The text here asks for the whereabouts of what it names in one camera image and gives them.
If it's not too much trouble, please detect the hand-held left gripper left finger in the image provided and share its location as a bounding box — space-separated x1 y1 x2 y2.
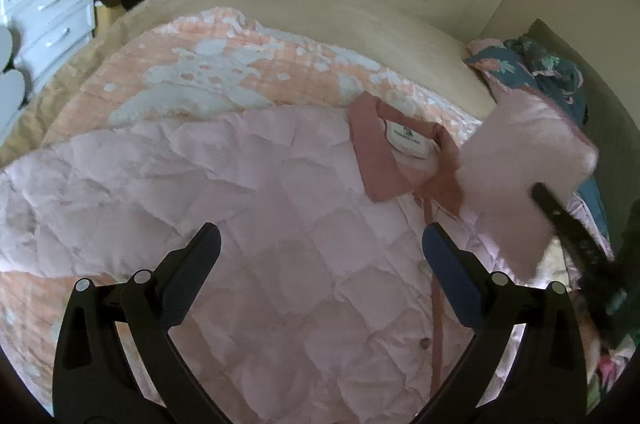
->
52 222 236 424

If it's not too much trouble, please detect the pink quilted jacket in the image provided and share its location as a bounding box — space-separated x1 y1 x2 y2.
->
0 91 601 424

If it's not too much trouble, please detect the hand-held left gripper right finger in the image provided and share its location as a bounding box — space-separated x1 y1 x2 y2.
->
415 223 588 424

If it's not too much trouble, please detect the white dresser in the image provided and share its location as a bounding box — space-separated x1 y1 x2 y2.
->
0 0 98 92

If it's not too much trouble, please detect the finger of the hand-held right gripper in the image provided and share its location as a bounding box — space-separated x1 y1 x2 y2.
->
531 183 608 272

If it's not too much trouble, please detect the grey-green headboard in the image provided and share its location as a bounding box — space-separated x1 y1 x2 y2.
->
520 18 640 265

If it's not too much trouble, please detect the teal and pink floral quilt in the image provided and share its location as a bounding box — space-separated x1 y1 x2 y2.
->
462 34 616 255

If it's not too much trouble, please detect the orange and white blanket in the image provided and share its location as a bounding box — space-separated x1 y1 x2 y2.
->
0 7 483 405

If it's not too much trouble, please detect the beige bed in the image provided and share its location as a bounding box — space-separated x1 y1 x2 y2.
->
0 0 498 169

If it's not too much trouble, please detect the white chair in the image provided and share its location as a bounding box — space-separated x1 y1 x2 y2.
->
0 26 27 137

